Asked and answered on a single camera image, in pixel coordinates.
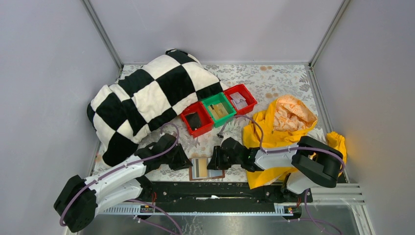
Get white cards in red bin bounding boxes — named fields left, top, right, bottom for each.
left=230, top=92, right=248, bottom=110

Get floral table mat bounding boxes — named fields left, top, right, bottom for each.
left=91, top=64, right=326, bottom=183

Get black white checkered blanket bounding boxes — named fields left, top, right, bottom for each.
left=87, top=49, right=227, bottom=166

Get yellow raincoat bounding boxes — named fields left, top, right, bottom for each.
left=242, top=94, right=347, bottom=189

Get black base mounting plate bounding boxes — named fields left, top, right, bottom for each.
left=137, top=182, right=313, bottom=213

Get black card in red bin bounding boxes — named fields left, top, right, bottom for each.
left=185, top=112, right=202, bottom=131

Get right red plastic bin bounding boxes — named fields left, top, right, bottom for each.
left=224, top=84, right=257, bottom=115

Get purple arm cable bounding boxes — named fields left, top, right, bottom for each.
left=216, top=115, right=346, bottom=176
left=59, top=122, right=180, bottom=227

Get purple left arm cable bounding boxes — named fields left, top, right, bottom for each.
left=59, top=122, right=180, bottom=227

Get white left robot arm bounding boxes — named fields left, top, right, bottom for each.
left=53, top=134, right=192, bottom=233

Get gold cards in green bin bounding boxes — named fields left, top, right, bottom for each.
left=208, top=105, right=220, bottom=120

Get brown leather card holder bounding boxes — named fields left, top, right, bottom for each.
left=189, top=158, right=225, bottom=181

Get left red plastic bin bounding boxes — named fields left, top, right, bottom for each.
left=180, top=101, right=214, bottom=138

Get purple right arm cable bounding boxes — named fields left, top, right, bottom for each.
left=216, top=115, right=346, bottom=176

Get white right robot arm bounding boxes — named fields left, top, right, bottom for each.
left=207, top=136, right=345, bottom=194

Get red plastic bin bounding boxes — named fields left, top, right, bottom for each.
left=180, top=101, right=214, bottom=138
left=224, top=84, right=257, bottom=115

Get green plastic bin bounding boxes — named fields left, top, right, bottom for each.
left=202, top=93, right=236, bottom=128

